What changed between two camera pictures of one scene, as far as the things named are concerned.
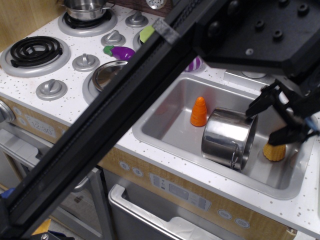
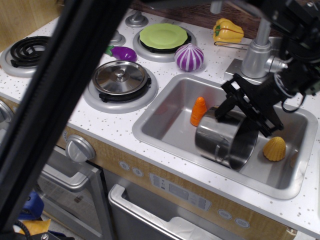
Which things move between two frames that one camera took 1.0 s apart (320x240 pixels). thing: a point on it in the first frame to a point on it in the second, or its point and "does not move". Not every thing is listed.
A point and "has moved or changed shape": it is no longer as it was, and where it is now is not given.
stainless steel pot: (229, 137) has moved or changed shape
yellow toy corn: (275, 153) does not move
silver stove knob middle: (113, 38) does not move
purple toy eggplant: (121, 53) does not move
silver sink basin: (173, 121) does not move
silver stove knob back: (136, 20) does not move
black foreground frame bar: (27, 210) to (82, 34)
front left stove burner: (34, 56) does not move
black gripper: (296, 107) to (258, 100)
